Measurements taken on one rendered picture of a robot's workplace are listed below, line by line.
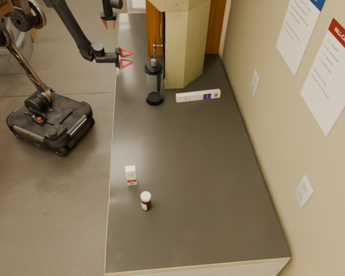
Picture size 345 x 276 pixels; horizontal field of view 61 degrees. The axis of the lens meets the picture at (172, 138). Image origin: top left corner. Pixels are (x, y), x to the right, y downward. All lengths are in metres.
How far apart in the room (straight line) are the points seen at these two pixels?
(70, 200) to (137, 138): 1.13
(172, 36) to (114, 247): 1.05
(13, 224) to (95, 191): 0.62
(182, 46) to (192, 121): 0.41
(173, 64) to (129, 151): 0.56
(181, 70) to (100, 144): 1.32
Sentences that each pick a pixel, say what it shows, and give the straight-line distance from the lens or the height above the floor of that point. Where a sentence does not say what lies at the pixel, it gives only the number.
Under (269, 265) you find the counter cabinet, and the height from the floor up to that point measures 0.87.
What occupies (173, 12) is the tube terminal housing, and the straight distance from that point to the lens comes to 1.56.
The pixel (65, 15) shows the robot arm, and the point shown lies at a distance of 1.61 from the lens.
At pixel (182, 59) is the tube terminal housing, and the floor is 1.14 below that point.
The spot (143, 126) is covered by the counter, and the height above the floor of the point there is 0.94.
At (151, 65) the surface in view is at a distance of 1.57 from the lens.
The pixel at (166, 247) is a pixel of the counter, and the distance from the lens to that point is 1.21.
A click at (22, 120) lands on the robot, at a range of 2.87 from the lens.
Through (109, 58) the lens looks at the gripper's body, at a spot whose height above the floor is 1.14.
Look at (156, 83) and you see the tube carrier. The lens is 1.59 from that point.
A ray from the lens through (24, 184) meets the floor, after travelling 2.71.
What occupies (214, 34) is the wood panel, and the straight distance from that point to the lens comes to 2.08.
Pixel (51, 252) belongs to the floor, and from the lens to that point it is 2.34.
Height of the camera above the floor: 2.06
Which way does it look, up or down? 48 degrees down
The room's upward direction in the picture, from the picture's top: 2 degrees clockwise
